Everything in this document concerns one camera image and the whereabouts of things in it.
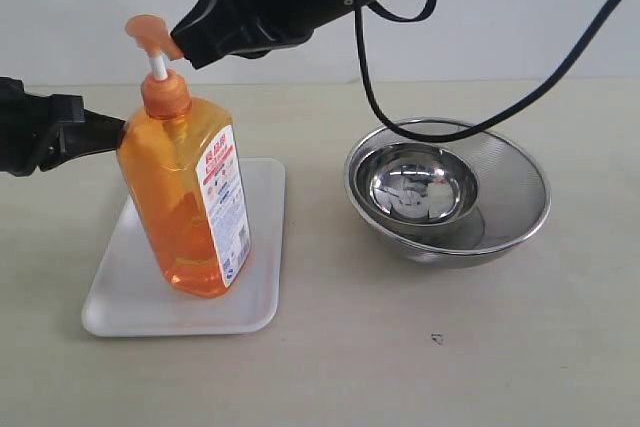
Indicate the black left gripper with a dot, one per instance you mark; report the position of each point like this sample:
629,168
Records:
44,132

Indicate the orange pump soap bottle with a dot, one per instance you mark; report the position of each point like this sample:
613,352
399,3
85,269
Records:
178,155

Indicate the small shiny steel bowl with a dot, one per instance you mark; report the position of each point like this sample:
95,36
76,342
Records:
415,189

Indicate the steel mesh colander bowl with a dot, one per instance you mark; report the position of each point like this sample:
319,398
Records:
513,204

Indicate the white rectangular foam tray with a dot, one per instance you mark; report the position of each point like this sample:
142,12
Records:
134,296

